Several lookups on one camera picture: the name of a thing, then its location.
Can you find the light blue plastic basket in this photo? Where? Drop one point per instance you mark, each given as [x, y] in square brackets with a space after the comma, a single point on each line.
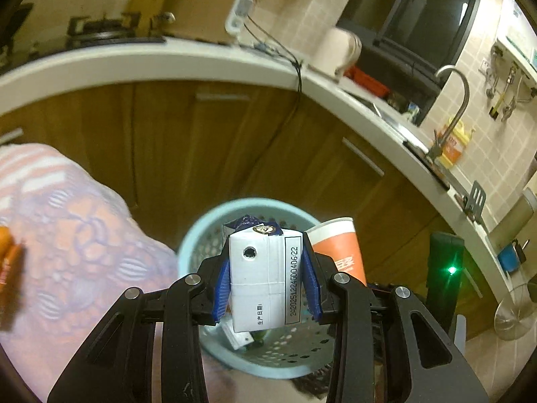
[201, 235]

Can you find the dark window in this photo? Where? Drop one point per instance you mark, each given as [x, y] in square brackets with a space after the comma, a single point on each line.
[419, 8]

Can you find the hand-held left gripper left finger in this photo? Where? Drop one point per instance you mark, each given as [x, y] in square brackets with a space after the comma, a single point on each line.
[222, 289]

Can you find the yellow bottle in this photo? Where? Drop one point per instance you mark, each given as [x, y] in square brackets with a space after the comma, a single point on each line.
[455, 147]

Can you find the metal sink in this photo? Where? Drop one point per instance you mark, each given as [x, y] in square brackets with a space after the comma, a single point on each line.
[369, 103]

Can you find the black gas stove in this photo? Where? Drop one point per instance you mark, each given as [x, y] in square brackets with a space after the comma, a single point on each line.
[100, 33]

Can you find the metal water valves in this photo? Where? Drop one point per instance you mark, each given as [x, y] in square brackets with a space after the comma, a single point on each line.
[509, 77]

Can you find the white kitchen counter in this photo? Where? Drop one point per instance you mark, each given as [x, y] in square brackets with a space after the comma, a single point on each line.
[126, 56]

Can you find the orange paper cup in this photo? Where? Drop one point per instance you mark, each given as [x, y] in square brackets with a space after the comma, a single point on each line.
[340, 252]

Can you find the red tray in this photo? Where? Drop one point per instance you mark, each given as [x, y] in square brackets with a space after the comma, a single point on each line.
[369, 82]

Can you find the white plug timer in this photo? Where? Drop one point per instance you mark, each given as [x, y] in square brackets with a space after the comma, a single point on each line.
[239, 10]

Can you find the white electric kettle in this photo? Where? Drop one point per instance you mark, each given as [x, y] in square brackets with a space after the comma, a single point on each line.
[331, 50]

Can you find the small cup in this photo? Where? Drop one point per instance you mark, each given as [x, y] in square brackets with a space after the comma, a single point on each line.
[413, 113]

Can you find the blue and white milk carton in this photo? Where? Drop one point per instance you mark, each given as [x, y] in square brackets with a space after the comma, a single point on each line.
[260, 277]

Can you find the grey cylindrical container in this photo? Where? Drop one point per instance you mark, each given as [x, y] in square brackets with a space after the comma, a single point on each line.
[512, 226]

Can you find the blue cup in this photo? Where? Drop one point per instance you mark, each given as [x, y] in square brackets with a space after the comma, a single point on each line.
[507, 258]

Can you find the white water heater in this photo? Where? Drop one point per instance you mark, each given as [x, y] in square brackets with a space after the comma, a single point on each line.
[520, 37]

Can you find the brown rice cooker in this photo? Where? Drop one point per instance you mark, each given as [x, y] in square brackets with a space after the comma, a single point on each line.
[205, 12]

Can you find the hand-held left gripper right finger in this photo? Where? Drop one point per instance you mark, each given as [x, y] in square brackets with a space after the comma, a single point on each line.
[312, 289]

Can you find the wooden base cabinets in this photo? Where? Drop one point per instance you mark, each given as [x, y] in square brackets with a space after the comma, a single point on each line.
[209, 155]

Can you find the metal faucet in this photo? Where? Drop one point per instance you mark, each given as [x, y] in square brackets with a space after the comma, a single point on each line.
[461, 105]

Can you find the metal spatula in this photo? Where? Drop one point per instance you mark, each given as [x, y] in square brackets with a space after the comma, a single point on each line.
[477, 195]

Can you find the orange snack packet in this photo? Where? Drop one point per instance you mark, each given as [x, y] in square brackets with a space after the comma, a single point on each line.
[8, 260]

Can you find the dark woven object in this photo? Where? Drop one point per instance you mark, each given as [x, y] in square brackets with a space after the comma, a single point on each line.
[312, 384]

